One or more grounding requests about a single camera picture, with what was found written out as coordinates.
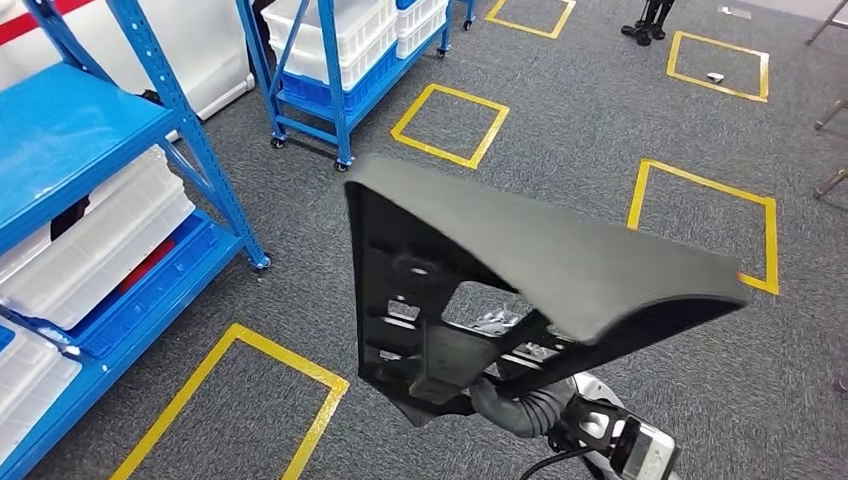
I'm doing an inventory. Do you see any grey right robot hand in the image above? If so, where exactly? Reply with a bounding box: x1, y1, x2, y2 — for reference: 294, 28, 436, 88
465, 307, 537, 337

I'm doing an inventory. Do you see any black plastic bracket part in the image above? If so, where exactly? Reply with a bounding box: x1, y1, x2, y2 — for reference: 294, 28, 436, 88
343, 155, 750, 429

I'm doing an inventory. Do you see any blue wheeled shelf rack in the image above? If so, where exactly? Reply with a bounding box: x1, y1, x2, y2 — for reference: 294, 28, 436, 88
235, 0, 477, 174

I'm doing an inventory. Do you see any red part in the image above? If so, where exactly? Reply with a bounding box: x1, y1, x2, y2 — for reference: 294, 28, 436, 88
117, 237, 177, 293

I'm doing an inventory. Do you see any blue metal shelf rack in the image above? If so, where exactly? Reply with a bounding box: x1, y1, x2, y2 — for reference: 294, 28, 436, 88
0, 0, 272, 480

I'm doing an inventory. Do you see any blue plastic bin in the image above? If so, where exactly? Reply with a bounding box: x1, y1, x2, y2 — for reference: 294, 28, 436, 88
278, 42, 399, 114
66, 211, 230, 359

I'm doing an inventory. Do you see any yellow floor tape square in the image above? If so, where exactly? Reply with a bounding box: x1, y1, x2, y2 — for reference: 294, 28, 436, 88
109, 323, 350, 480

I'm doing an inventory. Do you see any black tripod stand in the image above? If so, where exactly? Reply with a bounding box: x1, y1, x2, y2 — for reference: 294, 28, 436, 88
621, 0, 677, 46

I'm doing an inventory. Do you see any white car red stripe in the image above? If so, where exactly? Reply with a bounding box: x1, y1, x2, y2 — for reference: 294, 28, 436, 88
0, 0, 256, 144

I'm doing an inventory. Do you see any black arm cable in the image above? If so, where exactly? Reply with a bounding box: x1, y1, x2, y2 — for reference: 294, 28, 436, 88
518, 445, 598, 480

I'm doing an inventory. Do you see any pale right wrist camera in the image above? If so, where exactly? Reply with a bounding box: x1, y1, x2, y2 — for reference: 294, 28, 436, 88
563, 394, 682, 480

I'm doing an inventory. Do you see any steel frame table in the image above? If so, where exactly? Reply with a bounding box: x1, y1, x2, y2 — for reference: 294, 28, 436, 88
804, 0, 848, 200

